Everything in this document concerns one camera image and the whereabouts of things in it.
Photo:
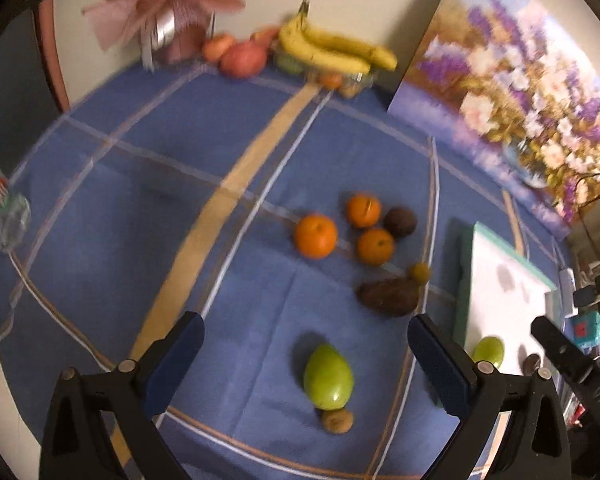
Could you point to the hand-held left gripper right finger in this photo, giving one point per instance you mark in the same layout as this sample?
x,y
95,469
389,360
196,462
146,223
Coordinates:
x,y
437,360

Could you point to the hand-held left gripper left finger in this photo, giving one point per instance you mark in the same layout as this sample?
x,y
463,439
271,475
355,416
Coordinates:
x,y
177,360

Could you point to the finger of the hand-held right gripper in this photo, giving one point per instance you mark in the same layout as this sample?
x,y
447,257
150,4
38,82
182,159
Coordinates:
x,y
570,355

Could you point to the dark brown avocado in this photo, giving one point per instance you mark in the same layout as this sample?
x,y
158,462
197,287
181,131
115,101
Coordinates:
x,y
390,297

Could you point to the small tan longan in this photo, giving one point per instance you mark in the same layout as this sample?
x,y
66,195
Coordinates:
x,y
421,272

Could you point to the white tray with teal rim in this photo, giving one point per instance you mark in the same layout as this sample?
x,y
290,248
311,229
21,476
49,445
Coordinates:
x,y
500,290

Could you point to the green mango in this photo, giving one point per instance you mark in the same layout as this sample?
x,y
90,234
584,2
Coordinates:
x,y
328,377

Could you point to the small brown kiwi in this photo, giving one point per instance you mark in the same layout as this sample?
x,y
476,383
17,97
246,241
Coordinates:
x,y
337,420

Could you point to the orange mandarin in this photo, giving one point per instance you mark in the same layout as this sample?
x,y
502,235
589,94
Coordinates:
x,y
376,246
316,236
363,210

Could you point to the dark passion fruit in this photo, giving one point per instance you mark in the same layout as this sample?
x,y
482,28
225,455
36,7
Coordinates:
x,y
400,221

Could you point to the teal box with red patch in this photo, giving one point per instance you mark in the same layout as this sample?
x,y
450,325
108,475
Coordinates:
x,y
587,330

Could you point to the small dark brown nut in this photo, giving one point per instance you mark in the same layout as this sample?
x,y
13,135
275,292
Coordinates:
x,y
531,362

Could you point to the black power adapter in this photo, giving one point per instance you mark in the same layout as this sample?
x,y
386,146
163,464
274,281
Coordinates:
x,y
582,296

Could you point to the white power strip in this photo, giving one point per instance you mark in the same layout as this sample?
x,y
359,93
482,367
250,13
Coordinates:
x,y
566,285

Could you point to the blue plaid tablecloth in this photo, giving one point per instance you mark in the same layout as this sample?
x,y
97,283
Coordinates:
x,y
180,160

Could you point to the clear glass jar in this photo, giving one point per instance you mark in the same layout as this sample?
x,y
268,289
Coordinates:
x,y
10,220

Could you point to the longan in container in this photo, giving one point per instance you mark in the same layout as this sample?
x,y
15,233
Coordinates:
x,y
348,91

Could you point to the clear plastic container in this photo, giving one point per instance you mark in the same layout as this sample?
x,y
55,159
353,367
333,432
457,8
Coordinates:
x,y
360,80

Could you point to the floral painting canvas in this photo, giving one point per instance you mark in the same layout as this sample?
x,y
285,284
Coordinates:
x,y
505,70

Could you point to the small orange in container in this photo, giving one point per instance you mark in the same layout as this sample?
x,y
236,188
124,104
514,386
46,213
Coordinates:
x,y
330,80

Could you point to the large red apple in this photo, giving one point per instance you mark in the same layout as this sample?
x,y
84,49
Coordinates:
x,y
243,58

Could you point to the green plum in container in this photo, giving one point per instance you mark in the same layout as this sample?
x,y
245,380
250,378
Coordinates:
x,y
287,64

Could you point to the pale red apple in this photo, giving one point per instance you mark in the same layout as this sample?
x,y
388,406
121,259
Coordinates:
x,y
266,35
217,46

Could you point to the yellow banana bunch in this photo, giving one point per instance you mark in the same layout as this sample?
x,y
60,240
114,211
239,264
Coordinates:
x,y
330,47

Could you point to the reddish wooden frame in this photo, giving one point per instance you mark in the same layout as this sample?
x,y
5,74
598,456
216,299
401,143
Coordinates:
x,y
47,55

